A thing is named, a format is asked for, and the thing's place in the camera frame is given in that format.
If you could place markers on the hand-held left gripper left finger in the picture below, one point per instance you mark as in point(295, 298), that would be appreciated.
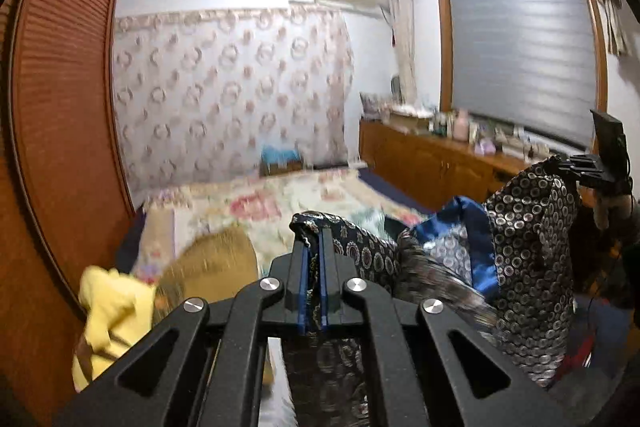
point(300, 287)

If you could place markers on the beige tied curtain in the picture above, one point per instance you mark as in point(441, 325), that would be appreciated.
point(402, 37)

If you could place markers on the pink bottle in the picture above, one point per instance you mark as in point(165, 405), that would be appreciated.
point(462, 124)

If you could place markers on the wooden louvered wardrobe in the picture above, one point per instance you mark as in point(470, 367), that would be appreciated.
point(65, 107)

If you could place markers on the cardboard box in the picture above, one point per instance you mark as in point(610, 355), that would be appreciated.
point(281, 169)

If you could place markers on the floral bedspread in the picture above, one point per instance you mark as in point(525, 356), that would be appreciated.
point(240, 202)

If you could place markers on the person's right hand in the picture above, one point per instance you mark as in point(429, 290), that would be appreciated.
point(607, 207)

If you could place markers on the navy bed sheet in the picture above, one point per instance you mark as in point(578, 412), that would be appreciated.
point(395, 194)

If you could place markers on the teal cloth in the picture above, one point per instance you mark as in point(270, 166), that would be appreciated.
point(280, 153)

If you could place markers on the person's right forearm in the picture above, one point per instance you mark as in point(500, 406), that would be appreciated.
point(627, 257)

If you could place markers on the wooden sideboard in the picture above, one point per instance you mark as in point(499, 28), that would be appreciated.
point(425, 162)

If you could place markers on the circle patterned curtain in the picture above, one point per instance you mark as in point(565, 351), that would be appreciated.
point(225, 97)

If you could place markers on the navy patterned shirt blue trim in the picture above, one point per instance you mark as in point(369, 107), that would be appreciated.
point(530, 257)

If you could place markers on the yellow garment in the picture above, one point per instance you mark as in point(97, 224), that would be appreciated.
point(110, 322)

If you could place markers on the open box on sideboard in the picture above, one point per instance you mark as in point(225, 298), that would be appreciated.
point(410, 114)

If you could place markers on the purple container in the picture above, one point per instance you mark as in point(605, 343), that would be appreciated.
point(485, 149)

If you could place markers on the row of small cosmetic bottles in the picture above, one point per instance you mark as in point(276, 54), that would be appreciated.
point(520, 139)

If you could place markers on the cream hanging cloth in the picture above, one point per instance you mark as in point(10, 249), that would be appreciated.
point(610, 12)

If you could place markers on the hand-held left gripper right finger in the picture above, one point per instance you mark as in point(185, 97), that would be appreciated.
point(324, 287)

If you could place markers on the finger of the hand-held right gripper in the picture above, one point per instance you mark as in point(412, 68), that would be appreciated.
point(590, 179)
point(575, 163)

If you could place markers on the grey window blind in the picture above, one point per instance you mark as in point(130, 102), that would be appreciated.
point(520, 47)

